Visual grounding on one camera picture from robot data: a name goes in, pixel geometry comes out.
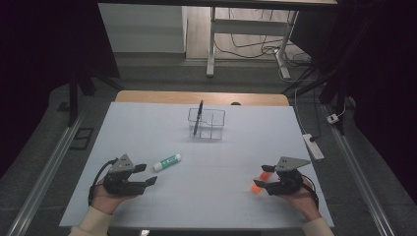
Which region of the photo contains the black curtain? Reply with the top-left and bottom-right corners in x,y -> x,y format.
0,0 -> 121,180
289,0 -> 417,206

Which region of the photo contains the person's right hand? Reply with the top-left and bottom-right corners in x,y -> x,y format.
278,176 -> 323,221

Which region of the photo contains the aluminium floor rail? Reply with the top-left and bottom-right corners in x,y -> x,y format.
6,111 -> 86,236
323,104 -> 396,236

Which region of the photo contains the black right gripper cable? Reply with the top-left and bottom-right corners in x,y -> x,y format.
301,181 -> 320,209

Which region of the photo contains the white power strip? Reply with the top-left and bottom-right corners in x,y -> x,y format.
302,133 -> 326,161

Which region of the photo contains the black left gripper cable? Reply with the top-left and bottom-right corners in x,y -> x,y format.
88,157 -> 118,207

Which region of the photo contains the person's left hand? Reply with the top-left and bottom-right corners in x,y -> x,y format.
90,178 -> 137,215

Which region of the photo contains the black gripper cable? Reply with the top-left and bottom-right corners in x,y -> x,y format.
301,181 -> 320,209
88,157 -> 118,207

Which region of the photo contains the green and white glue stick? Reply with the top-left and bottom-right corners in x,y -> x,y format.
152,152 -> 182,172

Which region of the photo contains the clear plastic pen organizer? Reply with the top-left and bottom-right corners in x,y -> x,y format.
187,107 -> 226,142

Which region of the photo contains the white cabinet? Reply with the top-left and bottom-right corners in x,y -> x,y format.
97,3 -> 188,54

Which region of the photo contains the black stand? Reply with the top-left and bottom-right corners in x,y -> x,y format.
67,63 -> 125,128
281,63 -> 349,136

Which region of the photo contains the white desk frame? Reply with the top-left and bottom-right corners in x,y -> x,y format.
206,6 -> 300,80

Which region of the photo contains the blue pen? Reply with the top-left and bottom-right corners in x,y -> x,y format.
192,99 -> 205,138

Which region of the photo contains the white table cover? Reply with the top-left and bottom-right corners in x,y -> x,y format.
58,101 -> 335,229

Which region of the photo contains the orange highlighter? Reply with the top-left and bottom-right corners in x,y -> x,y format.
251,170 -> 272,195

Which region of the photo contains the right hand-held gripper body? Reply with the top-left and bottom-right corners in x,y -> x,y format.
266,156 -> 312,197

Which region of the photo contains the tangle of floor cables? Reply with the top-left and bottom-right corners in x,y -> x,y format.
214,8 -> 313,72

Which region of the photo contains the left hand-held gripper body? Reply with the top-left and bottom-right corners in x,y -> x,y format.
103,153 -> 148,197

